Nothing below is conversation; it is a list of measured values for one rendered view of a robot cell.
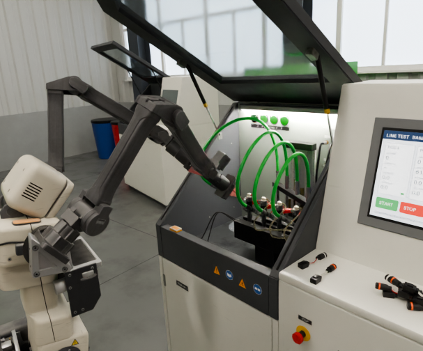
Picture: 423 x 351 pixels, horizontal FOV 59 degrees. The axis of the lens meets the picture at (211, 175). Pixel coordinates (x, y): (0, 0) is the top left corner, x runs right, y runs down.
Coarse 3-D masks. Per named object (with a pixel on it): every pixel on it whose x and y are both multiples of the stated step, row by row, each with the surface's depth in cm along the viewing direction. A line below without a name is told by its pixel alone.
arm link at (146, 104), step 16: (144, 96) 104; (160, 96) 110; (144, 112) 102; (160, 112) 103; (128, 128) 103; (144, 128) 103; (128, 144) 102; (112, 160) 103; (128, 160) 104; (112, 176) 103; (96, 192) 103; (112, 192) 106; (96, 208) 103; (112, 208) 105; (80, 224) 102; (96, 224) 103
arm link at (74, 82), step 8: (72, 80) 138; (80, 80) 139; (80, 88) 139; (88, 88) 142; (80, 96) 142; (88, 96) 142; (96, 96) 143; (104, 96) 144; (96, 104) 144; (104, 104) 144; (112, 104) 145; (120, 104) 146; (112, 112) 145; (120, 112) 146; (128, 112) 147; (120, 120) 149; (128, 120) 147; (160, 128) 151; (152, 136) 150
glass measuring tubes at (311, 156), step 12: (300, 144) 162; (312, 144) 159; (288, 156) 169; (300, 156) 165; (312, 156) 162; (300, 168) 166; (312, 168) 164; (300, 180) 167; (312, 180) 165; (300, 192) 169; (300, 204) 170
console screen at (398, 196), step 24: (384, 120) 117; (408, 120) 112; (384, 144) 117; (408, 144) 111; (384, 168) 117; (408, 168) 111; (384, 192) 116; (408, 192) 111; (360, 216) 122; (384, 216) 116; (408, 216) 111
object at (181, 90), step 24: (96, 48) 472; (120, 48) 429; (144, 72) 499; (168, 96) 451; (192, 96) 439; (216, 96) 458; (192, 120) 446; (216, 120) 466; (144, 144) 465; (144, 168) 480; (168, 168) 440; (144, 192) 496; (168, 192) 446
